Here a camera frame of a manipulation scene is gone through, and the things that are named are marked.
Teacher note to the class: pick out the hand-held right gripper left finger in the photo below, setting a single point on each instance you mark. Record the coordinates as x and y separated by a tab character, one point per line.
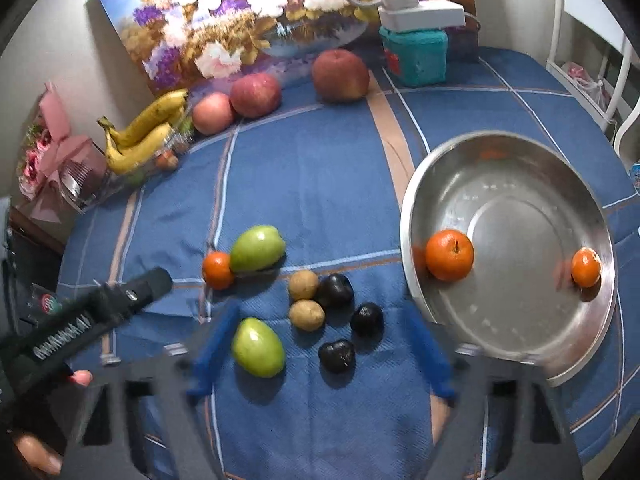
216	347

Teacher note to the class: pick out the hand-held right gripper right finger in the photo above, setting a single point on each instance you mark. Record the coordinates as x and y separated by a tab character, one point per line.
431	360

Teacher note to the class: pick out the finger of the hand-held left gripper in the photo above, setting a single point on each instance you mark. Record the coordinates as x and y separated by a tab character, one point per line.
137	290

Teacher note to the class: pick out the green mango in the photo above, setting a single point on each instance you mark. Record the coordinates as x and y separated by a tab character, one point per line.
259	349
257	249

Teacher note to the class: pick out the dark plum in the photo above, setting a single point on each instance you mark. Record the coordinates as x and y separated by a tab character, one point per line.
335	291
367	320
337	356

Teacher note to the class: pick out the small tangerine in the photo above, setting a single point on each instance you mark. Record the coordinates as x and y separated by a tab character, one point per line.
167	160
217	271
586	268

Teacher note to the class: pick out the brown kiwi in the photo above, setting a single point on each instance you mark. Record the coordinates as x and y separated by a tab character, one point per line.
303	285
306	315

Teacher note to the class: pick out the large orange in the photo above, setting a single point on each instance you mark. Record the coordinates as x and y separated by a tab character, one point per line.
450	255

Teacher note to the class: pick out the steel basin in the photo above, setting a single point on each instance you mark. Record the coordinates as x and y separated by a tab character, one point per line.
520	240

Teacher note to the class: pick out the person's left hand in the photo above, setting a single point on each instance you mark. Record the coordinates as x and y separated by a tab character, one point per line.
79	378

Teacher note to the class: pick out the dark side cabinet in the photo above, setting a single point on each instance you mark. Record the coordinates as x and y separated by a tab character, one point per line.
35	250

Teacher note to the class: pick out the clear plastic tray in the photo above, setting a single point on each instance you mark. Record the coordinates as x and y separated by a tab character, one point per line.
150	177

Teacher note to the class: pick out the yellow banana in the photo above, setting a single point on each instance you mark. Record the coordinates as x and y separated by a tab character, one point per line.
150	117
137	152

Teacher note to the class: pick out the pink wrapped bouquet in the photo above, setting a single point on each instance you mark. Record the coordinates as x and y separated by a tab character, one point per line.
55	160

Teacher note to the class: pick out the pale pink apple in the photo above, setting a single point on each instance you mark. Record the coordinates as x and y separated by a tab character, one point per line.
212	113

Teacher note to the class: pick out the blue plaid tablecloth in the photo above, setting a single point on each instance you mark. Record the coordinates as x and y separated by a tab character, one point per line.
320	175

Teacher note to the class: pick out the red streaked apple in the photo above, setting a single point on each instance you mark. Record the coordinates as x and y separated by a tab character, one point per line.
255	95

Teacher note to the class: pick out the large red apple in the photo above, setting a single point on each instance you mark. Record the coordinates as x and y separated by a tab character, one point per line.
340	75

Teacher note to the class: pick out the teal box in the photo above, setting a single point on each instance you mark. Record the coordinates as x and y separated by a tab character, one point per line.
415	57

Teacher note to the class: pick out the pink plastic bag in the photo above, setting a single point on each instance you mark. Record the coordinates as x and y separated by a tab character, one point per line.
586	80

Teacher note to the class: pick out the white charger box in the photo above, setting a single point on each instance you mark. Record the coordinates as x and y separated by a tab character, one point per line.
420	12

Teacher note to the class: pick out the white metal chair frame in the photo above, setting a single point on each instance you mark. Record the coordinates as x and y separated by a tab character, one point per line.
595	35

